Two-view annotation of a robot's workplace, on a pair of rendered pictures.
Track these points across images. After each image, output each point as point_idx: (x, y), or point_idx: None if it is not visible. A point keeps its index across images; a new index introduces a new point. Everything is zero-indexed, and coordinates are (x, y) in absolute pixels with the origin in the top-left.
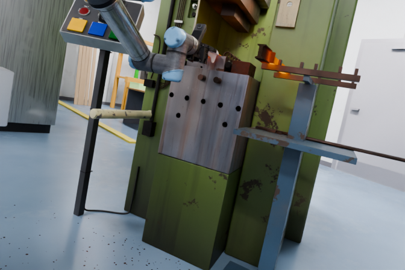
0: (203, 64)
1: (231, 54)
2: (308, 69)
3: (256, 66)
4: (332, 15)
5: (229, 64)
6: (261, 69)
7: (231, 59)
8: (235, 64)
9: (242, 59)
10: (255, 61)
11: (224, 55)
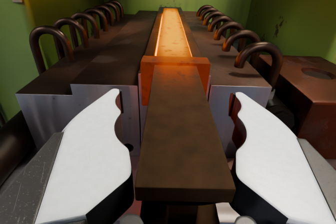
0: (135, 137)
1: (251, 35)
2: None
3: None
4: None
5: (291, 125)
6: None
7: None
8: (323, 122)
9: None
10: None
11: (243, 65)
